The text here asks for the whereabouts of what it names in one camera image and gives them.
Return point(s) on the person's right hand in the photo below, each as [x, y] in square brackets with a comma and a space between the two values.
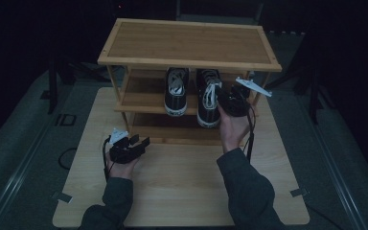
[234, 131]

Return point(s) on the black metal stand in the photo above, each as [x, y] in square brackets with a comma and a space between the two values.
[52, 89]

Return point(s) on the black canvas sneaker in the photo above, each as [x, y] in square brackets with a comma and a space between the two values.
[207, 111]
[176, 99]

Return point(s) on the black floor bracket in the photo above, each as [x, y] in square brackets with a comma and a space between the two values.
[66, 120]

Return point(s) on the grey tape piece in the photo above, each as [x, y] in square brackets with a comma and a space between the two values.
[61, 197]
[298, 192]

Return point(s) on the person's left hand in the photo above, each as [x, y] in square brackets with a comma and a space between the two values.
[121, 171]

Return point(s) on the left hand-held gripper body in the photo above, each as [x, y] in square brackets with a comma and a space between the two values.
[123, 153]

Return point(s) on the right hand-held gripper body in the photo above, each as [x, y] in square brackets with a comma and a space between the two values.
[238, 103]

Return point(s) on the wooden three-tier shoe rack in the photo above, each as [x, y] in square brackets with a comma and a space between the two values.
[188, 43]

